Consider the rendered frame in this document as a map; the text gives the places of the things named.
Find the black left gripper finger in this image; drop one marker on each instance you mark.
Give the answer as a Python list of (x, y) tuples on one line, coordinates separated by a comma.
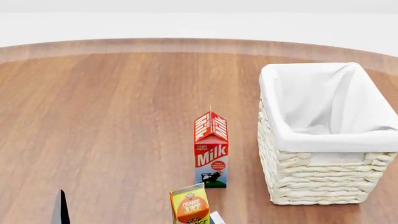
[(60, 210)]

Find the white wicker basket with liner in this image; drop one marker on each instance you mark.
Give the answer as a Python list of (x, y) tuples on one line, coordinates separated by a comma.
[(323, 172)]

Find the orange juice carton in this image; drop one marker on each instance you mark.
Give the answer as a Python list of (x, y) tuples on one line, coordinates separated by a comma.
[(189, 205)]

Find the small white and grey box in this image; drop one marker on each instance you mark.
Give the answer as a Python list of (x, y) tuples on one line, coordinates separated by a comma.
[(217, 219)]

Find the red milk carton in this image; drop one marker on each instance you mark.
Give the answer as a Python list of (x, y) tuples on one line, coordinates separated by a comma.
[(211, 154)]

